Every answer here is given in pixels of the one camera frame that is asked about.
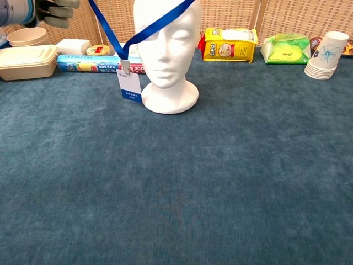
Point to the blue-lid clear lunch box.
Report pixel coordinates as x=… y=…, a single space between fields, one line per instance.
x=2 y=41

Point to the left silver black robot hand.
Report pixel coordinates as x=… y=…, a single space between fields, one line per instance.
x=59 y=16

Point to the green wet wipes pack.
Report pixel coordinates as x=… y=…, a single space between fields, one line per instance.
x=286 y=51

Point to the beige bowl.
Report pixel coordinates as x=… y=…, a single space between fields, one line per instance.
x=26 y=34
x=38 y=43

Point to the round tin with red label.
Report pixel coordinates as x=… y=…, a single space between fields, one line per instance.
x=98 y=50

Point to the brown cookie pack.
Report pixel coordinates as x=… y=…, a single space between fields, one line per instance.
x=348 y=48

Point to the wicker folding screen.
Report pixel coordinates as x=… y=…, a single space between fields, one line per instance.
x=289 y=19

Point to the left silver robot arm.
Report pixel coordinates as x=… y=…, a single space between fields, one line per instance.
x=13 y=11

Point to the white cardboard box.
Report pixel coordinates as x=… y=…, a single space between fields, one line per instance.
x=73 y=45

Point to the yellow cracker pack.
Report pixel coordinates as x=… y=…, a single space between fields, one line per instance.
x=229 y=45

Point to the white printed plastic package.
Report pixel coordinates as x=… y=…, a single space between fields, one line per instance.
x=133 y=51

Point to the blue plastic wrap box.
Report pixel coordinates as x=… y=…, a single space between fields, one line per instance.
x=88 y=66

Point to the white paper cup stack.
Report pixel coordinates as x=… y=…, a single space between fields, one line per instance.
x=325 y=58

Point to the white foam mannequin head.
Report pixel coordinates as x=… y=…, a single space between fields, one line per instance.
x=171 y=66

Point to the beige lidded takeaway container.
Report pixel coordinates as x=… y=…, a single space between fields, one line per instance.
x=26 y=63

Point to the blue carpet table cover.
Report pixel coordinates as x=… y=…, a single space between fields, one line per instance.
x=220 y=179

